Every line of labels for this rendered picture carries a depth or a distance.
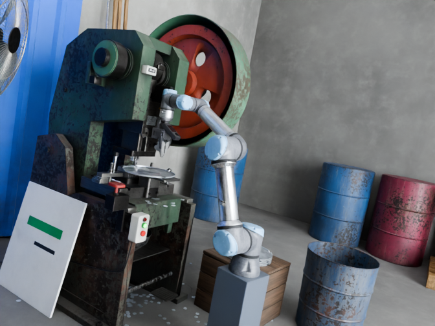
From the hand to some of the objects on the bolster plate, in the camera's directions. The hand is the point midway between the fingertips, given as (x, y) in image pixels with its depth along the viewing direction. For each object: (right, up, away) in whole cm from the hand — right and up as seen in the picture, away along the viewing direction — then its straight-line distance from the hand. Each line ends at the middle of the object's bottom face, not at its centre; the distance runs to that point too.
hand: (162, 155), depth 200 cm
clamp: (-29, -14, -2) cm, 33 cm away
